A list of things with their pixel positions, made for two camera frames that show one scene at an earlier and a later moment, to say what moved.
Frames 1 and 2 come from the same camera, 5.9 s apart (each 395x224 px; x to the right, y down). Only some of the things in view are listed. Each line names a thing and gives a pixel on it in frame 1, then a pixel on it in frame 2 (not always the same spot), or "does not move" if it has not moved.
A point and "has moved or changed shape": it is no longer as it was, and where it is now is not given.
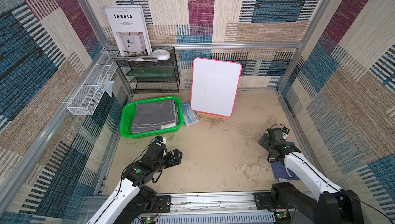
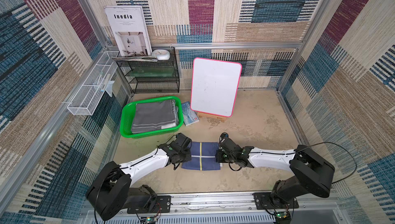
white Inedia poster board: (129, 25) does not move
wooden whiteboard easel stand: (222, 118) does not move
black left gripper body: (165, 161) → (184, 155)
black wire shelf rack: (152, 76) does not move
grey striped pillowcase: (155, 115) does not move
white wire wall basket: (86, 99) does not move
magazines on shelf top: (152, 58) does not move
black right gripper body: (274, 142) → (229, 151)
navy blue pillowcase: (280, 171) has moved or changed shape
